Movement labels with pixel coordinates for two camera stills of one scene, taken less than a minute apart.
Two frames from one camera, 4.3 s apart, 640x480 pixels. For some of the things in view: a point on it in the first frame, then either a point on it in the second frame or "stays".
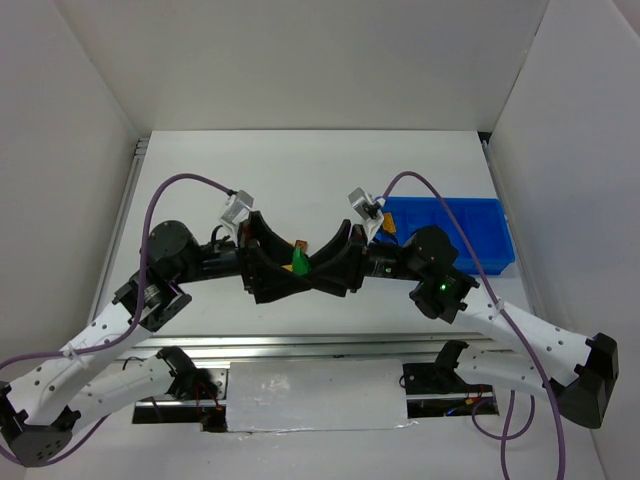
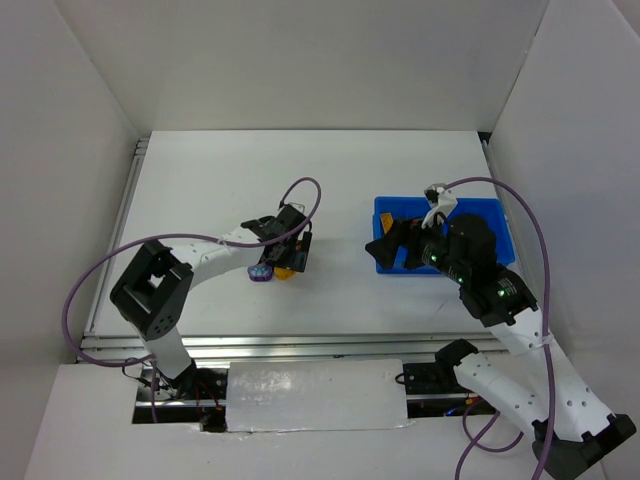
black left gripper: x=248 y=258 to x=288 y=252
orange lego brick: x=388 y=223 stays
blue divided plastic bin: x=481 y=219 stays
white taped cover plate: x=316 y=395 stays
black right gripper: x=358 y=256 to x=410 y=245
